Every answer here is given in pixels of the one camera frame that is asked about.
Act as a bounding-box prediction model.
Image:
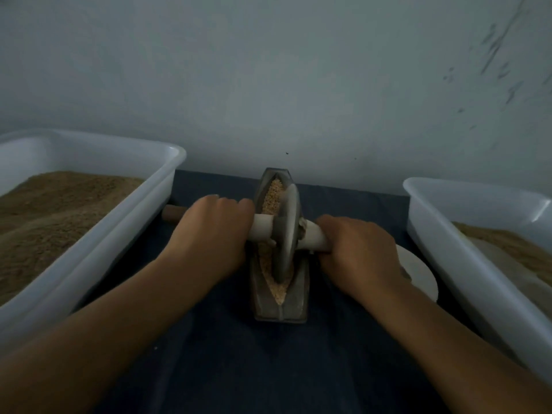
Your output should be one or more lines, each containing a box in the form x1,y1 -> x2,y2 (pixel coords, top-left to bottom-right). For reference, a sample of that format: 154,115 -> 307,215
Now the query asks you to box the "person's left hand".
158,194 -> 256,285

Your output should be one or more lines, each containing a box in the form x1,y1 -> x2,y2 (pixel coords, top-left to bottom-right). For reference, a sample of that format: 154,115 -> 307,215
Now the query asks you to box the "person's right hand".
315,214 -> 410,309

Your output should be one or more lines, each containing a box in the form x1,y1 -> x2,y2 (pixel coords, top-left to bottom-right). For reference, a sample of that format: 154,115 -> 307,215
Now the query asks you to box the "metal grinding wheel with handle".
161,182 -> 331,285

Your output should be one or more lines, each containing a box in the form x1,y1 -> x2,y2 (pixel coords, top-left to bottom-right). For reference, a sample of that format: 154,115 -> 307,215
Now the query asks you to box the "boat-shaped metal grinding trough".
251,167 -> 312,324

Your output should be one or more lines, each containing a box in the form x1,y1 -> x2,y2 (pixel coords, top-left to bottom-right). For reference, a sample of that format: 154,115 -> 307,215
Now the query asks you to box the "large brown grain heap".
0,171 -> 145,307
453,221 -> 552,285

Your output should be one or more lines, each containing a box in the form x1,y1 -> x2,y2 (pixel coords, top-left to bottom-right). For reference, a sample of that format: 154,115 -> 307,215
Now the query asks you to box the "person's left forearm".
0,258 -> 221,414

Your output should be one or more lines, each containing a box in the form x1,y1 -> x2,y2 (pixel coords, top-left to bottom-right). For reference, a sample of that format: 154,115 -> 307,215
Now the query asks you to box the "person's right forearm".
366,282 -> 552,414

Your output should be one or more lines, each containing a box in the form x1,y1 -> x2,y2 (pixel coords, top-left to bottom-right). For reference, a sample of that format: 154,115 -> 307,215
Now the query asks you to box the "white round plate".
395,244 -> 440,304

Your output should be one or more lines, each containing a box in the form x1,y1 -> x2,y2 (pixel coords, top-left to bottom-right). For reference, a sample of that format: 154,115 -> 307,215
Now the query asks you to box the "white plastic tub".
0,128 -> 187,354
402,177 -> 552,385

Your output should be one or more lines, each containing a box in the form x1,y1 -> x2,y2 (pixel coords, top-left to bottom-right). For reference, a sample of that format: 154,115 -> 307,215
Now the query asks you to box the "dark blue table cloth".
90,170 -> 510,414

